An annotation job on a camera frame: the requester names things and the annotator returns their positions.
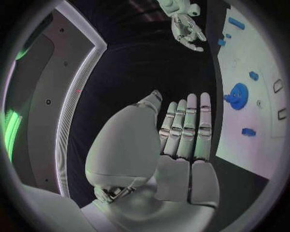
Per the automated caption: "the blue gear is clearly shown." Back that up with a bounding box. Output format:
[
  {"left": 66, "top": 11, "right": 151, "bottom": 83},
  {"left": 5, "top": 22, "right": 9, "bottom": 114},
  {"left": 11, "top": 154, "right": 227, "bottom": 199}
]
[{"left": 223, "top": 83, "right": 250, "bottom": 111}]

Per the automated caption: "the white task board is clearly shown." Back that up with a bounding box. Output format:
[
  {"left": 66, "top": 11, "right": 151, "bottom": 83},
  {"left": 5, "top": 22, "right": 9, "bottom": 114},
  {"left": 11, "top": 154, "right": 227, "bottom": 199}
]
[{"left": 214, "top": 5, "right": 289, "bottom": 180}]

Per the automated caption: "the glowing light bar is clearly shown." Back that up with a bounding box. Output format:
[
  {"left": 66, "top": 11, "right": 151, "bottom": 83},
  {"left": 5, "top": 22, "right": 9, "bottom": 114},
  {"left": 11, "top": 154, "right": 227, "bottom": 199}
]
[{"left": 4, "top": 110, "right": 23, "bottom": 161}]

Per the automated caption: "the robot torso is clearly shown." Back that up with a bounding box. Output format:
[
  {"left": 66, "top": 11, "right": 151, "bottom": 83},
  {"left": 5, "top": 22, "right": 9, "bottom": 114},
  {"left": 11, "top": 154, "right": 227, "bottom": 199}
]
[{"left": 4, "top": 0, "right": 108, "bottom": 199}]

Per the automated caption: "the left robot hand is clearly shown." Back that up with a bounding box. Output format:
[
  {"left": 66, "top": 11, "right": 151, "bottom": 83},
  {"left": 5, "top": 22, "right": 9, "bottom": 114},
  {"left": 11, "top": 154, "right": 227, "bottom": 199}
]
[{"left": 80, "top": 89, "right": 221, "bottom": 232}]

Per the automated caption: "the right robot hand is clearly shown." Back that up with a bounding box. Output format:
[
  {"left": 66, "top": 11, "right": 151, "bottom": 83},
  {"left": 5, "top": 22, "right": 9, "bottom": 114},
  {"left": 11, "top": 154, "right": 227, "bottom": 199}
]
[{"left": 170, "top": 14, "right": 208, "bottom": 52}]

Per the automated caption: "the long blue cylinder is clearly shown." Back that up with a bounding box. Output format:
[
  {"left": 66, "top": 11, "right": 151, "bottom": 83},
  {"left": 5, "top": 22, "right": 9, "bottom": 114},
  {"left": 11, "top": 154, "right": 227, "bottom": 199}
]
[{"left": 227, "top": 16, "right": 246, "bottom": 30}]

